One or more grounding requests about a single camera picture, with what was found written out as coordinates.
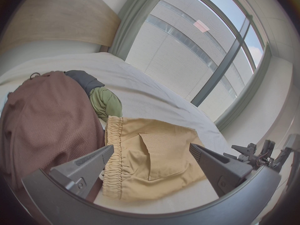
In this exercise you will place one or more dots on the bed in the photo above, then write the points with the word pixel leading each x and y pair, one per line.
pixel 152 95

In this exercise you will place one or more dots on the black garment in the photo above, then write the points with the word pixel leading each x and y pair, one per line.
pixel 84 78

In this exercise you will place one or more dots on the window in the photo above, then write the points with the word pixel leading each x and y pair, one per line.
pixel 187 43

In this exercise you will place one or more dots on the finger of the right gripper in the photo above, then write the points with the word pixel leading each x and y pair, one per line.
pixel 234 158
pixel 240 150

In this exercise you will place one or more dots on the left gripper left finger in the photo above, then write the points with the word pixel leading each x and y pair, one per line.
pixel 70 179

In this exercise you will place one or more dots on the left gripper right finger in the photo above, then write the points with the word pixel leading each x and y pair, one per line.
pixel 225 174

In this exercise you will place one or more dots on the green garment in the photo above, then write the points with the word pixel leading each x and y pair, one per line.
pixel 105 102

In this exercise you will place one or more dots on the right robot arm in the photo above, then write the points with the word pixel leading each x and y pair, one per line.
pixel 268 149

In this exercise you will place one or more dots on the brown garment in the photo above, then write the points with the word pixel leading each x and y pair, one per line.
pixel 46 116

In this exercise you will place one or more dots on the tan shorts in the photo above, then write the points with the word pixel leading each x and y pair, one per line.
pixel 152 149

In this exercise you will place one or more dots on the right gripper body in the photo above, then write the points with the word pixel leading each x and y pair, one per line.
pixel 253 159

